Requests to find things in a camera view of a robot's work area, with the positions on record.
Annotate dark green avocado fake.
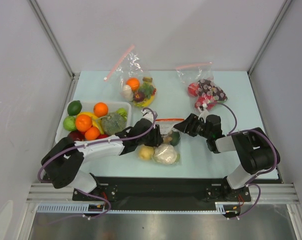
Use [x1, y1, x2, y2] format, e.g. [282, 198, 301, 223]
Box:
[169, 131, 181, 147]

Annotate white cauliflower fake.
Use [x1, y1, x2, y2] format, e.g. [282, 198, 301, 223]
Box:
[153, 144, 180, 165]

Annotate zip bag orange seal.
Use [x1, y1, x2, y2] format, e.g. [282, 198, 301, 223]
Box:
[138, 118, 184, 165]

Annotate brown longan bunch fake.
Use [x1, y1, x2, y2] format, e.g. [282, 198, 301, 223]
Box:
[163, 135, 173, 144]

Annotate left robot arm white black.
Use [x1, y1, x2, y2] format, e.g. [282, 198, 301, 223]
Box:
[38, 107, 163, 200]

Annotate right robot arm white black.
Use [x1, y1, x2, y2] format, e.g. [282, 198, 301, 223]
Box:
[173, 113, 281, 201]

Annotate zip bag with red toys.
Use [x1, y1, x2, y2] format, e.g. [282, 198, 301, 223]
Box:
[175, 62, 228, 112]

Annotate banana in bag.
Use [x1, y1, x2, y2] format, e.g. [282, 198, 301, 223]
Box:
[132, 82, 157, 108]

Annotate green melon fake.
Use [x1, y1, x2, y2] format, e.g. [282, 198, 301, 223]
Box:
[100, 112, 127, 136]

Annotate zip bag with mixed fruit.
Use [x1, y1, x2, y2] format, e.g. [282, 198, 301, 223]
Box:
[104, 45, 156, 106]

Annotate orange in bag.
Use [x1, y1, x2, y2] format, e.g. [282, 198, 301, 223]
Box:
[126, 77, 140, 92]

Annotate orange fake back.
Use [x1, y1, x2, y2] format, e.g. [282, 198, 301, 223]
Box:
[93, 102, 109, 118]

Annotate orange fake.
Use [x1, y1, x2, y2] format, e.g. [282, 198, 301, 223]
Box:
[75, 114, 92, 132]
[93, 102, 109, 118]

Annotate orange fake front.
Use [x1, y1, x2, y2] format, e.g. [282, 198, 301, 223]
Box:
[75, 114, 92, 132]

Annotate red apple fake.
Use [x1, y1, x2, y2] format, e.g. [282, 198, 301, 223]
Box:
[67, 130, 86, 142]

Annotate dark green lime fake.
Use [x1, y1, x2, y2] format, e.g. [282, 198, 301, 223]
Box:
[67, 100, 83, 116]

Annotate light green guava fake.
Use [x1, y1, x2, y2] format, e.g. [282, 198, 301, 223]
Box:
[63, 116, 77, 132]

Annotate yellow banana in basket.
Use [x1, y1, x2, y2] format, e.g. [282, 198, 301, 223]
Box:
[77, 111, 104, 135]

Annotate white plastic basket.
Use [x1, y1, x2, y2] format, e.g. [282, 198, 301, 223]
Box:
[55, 101, 132, 144]

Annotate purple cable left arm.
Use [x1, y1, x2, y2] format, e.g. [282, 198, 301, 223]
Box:
[37, 107, 159, 221]

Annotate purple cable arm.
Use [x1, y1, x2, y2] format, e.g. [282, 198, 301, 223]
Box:
[37, 107, 159, 221]
[215, 102, 282, 221]

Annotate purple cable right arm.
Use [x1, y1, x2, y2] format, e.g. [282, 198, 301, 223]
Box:
[215, 102, 282, 221]

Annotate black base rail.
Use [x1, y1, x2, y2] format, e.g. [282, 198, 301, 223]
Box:
[72, 176, 283, 212]

